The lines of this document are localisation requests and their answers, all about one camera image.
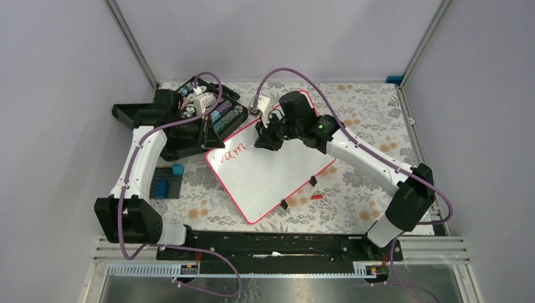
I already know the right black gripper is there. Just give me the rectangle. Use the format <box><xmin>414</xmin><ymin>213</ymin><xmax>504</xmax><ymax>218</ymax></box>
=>
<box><xmin>255</xmin><ymin>111</ymin><xmax>302</xmax><ymax>151</ymax></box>

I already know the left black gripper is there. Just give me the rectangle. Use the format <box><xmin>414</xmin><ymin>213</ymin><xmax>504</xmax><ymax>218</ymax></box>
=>
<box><xmin>171</xmin><ymin>110</ymin><xmax>225</xmax><ymax>148</ymax></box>

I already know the pink-framed whiteboard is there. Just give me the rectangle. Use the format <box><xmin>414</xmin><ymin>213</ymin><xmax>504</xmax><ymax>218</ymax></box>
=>
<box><xmin>205</xmin><ymin>90</ymin><xmax>338</xmax><ymax>225</ymax></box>

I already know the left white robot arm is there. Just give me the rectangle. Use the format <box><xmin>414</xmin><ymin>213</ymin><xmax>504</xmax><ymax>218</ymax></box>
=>
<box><xmin>94</xmin><ymin>92</ymin><xmax>223</xmax><ymax>259</ymax></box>

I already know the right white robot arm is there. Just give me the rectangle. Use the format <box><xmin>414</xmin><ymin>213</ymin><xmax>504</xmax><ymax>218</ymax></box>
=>
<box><xmin>249</xmin><ymin>91</ymin><xmax>435</xmax><ymax>260</ymax></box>

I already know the light blue building block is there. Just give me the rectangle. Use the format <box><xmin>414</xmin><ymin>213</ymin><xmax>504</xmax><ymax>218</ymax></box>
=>
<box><xmin>172</xmin><ymin>163</ymin><xmax>184</xmax><ymax>175</ymax></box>

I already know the black poker chip case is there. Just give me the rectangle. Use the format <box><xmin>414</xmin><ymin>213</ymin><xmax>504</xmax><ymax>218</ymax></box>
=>
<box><xmin>112</xmin><ymin>78</ymin><xmax>248</xmax><ymax>162</ymax></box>

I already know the black building block plate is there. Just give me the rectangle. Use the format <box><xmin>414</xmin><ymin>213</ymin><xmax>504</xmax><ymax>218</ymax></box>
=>
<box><xmin>150</xmin><ymin>167</ymin><xmax>184</xmax><ymax>199</ymax></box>

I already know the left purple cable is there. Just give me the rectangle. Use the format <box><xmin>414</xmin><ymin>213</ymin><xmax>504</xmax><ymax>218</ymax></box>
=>
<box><xmin>117</xmin><ymin>71</ymin><xmax>223</xmax><ymax>261</ymax></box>

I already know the purple cable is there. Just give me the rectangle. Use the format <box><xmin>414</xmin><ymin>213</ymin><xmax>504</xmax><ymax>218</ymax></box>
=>
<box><xmin>117</xmin><ymin>71</ymin><xmax>223</xmax><ymax>261</ymax></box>
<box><xmin>250</xmin><ymin>68</ymin><xmax>454</xmax><ymax>227</ymax></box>

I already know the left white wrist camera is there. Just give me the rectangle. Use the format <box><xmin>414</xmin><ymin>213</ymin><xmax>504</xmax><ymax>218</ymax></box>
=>
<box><xmin>193</xmin><ymin>86</ymin><xmax>216</xmax><ymax>116</ymax></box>

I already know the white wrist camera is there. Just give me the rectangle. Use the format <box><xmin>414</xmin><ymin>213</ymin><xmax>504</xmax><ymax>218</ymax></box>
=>
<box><xmin>249</xmin><ymin>94</ymin><xmax>273</xmax><ymax>128</ymax></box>
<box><xmin>193</xmin><ymin>86</ymin><xmax>216</xmax><ymax>116</ymax></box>

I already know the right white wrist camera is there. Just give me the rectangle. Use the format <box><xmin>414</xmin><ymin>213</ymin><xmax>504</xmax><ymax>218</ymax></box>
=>
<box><xmin>249</xmin><ymin>94</ymin><xmax>273</xmax><ymax>128</ymax></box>

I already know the blue corner bracket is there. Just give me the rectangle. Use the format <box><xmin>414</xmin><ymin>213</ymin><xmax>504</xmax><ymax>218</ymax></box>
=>
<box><xmin>385</xmin><ymin>76</ymin><xmax>404</xmax><ymax>86</ymax></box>

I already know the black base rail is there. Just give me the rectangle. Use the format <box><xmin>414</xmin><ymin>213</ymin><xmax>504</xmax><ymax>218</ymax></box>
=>
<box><xmin>156</xmin><ymin>230</ymin><xmax>403</xmax><ymax>275</ymax></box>

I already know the white cable duct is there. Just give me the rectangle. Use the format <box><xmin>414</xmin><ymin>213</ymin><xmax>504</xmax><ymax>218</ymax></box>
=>
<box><xmin>108</xmin><ymin>263</ymin><xmax>199</xmax><ymax>278</ymax></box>

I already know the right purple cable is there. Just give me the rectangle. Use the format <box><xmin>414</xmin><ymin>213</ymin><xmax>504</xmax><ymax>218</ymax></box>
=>
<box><xmin>250</xmin><ymin>68</ymin><xmax>454</xmax><ymax>227</ymax></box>

